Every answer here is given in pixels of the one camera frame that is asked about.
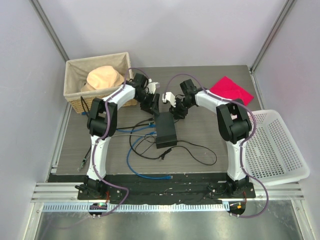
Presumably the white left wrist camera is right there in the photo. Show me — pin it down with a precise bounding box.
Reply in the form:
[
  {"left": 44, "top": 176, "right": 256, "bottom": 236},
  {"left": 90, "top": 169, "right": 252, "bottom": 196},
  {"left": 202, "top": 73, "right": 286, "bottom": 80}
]
[{"left": 146, "top": 78, "right": 160, "bottom": 94}]

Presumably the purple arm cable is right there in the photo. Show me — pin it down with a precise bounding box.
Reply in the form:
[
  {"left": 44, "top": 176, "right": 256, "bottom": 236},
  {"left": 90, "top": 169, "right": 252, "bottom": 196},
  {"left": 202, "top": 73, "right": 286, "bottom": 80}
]
[
  {"left": 163, "top": 72, "right": 270, "bottom": 219},
  {"left": 91, "top": 67, "right": 153, "bottom": 218}
]

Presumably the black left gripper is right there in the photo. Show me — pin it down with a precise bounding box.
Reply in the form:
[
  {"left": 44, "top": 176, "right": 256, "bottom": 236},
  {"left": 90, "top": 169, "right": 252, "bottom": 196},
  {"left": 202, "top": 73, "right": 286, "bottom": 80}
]
[{"left": 135, "top": 92, "right": 160, "bottom": 116}]

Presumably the black ethernet cable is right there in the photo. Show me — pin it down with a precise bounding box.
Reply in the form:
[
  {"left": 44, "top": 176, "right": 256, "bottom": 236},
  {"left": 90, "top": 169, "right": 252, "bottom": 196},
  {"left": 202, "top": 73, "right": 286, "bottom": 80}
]
[{"left": 79, "top": 96, "right": 156, "bottom": 166}]

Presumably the red folded cloth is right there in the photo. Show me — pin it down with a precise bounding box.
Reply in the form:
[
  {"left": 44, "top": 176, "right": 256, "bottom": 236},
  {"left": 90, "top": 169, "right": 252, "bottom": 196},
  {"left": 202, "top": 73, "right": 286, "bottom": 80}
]
[{"left": 210, "top": 76, "right": 254, "bottom": 106}]

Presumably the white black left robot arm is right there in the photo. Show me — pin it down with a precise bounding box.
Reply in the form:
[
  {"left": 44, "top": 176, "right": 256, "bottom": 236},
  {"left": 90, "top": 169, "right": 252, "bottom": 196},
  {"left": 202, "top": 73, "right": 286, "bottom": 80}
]
[{"left": 84, "top": 73, "right": 160, "bottom": 200}]

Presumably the black network switch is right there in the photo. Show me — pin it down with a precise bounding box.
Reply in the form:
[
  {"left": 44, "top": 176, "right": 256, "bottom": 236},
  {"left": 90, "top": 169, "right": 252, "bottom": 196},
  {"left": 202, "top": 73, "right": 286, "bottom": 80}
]
[{"left": 155, "top": 111, "right": 178, "bottom": 149}]

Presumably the white slotted cable duct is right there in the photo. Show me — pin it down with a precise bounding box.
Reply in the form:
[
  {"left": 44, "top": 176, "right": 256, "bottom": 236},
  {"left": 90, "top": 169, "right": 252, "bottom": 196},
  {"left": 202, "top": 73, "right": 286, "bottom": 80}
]
[{"left": 42, "top": 201, "right": 230, "bottom": 213}]

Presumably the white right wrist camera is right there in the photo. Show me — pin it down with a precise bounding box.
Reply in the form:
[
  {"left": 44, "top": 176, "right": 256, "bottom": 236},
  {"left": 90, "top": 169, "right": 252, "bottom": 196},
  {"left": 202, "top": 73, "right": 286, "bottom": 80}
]
[{"left": 161, "top": 91, "right": 176, "bottom": 107}]

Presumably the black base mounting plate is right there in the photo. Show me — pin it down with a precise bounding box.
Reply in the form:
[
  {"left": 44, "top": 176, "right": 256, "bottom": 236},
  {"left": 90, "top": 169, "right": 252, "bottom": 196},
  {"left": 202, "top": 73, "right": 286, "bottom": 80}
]
[{"left": 76, "top": 172, "right": 256, "bottom": 205}]

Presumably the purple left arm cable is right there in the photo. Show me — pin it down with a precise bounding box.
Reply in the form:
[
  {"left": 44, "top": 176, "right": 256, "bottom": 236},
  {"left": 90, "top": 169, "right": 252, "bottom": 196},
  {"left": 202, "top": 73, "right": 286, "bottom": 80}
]
[{"left": 91, "top": 67, "right": 153, "bottom": 218}]

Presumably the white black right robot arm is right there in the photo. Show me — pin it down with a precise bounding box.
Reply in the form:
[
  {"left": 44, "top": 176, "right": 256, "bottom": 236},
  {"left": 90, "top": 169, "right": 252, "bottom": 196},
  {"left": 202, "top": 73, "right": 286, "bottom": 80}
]
[{"left": 162, "top": 79, "right": 252, "bottom": 198}]

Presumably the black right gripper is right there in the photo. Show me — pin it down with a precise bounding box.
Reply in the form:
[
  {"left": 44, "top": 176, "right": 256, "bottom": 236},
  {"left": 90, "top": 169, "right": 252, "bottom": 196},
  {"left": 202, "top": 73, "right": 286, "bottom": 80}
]
[{"left": 169, "top": 97, "right": 194, "bottom": 120}]

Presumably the wicker basket with liner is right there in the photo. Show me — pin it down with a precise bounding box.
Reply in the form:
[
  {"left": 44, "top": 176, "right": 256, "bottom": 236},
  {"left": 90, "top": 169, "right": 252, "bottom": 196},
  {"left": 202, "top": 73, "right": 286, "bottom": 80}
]
[{"left": 63, "top": 52, "right": 133, "bottom": 114}]

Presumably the short blue ethernet cable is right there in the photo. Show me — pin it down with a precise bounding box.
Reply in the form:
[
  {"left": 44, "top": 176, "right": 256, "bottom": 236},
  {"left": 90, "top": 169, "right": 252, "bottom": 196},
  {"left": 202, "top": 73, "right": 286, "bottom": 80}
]
[{"left": 81, "top": 112, "right": 157, "bottom": 133}]

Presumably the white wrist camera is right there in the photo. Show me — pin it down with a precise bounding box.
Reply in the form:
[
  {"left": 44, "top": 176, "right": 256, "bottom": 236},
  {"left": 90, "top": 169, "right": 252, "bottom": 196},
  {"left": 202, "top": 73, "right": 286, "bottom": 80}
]
[
  {"left": 146, "top": 78, "right": 160, "bottom": 94},
  {"left": 161, "top": 91, "right": 176, "bottom": 107}
]

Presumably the long blue ethernet cable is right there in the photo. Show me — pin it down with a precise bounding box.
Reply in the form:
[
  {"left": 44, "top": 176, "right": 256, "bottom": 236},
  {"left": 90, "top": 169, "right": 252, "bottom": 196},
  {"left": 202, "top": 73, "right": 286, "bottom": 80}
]
[{"left": 126, "top": 131, "right": 174, "bottom": 180}]

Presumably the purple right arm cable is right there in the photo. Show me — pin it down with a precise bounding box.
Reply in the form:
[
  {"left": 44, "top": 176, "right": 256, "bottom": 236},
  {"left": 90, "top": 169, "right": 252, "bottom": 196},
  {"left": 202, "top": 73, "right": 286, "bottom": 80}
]
[{"left": 163, "top": 72, "right": 270, "bottom": 219}]

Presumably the peach cloth hat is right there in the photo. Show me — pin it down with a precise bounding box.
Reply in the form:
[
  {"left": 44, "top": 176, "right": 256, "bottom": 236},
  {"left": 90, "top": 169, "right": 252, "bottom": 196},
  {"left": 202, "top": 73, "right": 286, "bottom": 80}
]
[{"left": 80, "top": 65, "right": 124, "bottom": 92}]

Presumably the white perforated plastic basket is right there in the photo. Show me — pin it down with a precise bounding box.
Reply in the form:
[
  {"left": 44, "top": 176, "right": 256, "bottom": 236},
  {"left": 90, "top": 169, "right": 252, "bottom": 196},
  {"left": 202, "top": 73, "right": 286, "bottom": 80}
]
[{"left": 245, "top": 110, "right": 310, "bottom": 186}]

